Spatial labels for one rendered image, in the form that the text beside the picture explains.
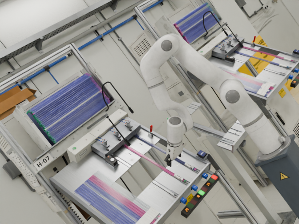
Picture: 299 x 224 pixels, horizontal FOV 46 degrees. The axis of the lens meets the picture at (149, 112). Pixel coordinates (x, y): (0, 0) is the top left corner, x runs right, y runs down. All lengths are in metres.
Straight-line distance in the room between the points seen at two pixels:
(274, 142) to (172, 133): 0.50
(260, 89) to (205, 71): 1.14
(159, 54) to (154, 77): 0.14
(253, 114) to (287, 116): 1.61
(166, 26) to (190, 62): 1.36
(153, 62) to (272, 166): 0.78
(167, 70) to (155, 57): 1.42
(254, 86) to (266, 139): 1.08
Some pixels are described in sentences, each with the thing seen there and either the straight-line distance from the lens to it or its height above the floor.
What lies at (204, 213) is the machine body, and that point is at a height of 0.39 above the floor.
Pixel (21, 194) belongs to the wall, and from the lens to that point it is 3.75.
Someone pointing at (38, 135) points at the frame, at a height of 1.49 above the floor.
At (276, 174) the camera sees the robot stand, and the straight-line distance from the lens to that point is 1.89.
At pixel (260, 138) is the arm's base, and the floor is 0.80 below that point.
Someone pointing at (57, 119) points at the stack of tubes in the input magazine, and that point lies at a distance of 2.34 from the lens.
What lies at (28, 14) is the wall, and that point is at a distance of 4.39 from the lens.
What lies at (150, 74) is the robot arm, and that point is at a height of 1.38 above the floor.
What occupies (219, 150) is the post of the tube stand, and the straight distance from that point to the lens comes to 2.46.
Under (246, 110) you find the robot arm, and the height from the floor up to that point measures 0.96.
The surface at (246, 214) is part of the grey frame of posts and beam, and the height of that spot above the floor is 0.31.
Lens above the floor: 1.37
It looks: 5 degrees down
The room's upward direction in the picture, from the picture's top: 37 degrees counter-clockwise
